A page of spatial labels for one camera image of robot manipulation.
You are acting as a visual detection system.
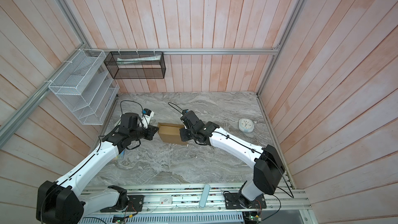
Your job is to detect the aluminium front rail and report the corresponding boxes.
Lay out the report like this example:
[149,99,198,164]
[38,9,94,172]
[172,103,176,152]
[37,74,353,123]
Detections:
[95,183,312,217]

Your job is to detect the white round clock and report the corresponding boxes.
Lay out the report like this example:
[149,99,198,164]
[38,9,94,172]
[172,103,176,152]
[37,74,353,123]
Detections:
[238,118,255,133]

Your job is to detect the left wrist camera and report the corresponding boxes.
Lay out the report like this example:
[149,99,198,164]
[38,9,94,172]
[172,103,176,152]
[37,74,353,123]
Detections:
[142,108,154,129]

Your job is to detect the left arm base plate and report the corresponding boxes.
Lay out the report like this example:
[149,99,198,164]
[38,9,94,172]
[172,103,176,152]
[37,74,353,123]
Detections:
[100,185,145,213]

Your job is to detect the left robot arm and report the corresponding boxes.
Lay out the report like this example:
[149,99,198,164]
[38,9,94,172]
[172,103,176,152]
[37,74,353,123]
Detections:
[36,108,158,224]

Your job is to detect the white label tag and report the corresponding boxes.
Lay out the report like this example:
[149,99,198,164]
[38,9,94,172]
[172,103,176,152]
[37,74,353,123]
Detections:
[159,197,173,205]

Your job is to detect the aluminium wall frame bar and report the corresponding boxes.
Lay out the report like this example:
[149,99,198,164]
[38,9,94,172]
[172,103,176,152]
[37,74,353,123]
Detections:
[102,48,279,55]

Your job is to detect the brown cardboard box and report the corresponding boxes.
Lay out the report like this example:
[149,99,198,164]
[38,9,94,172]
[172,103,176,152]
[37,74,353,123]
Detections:
[158,123,187,146]

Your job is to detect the black mesh basket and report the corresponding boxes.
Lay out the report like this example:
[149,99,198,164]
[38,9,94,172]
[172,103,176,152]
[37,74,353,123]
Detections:
[104,51,166,79]

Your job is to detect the coloured marker pack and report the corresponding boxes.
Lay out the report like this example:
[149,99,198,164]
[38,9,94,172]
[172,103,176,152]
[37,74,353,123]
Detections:
[118,151,125,160]

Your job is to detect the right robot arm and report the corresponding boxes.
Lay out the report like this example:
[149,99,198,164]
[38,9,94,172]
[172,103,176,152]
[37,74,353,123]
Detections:
[180,110,285,201]

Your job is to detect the white wire mesh shelf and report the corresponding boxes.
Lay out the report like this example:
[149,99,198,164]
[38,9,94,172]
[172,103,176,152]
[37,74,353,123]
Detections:
[49,49,119,125]

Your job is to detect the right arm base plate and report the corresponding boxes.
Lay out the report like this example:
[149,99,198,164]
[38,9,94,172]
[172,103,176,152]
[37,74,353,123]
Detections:
[222,181,267,210]

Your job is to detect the paper sheet in basket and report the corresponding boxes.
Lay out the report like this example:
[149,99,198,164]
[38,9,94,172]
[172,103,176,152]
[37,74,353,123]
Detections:
[117,55,162,66]

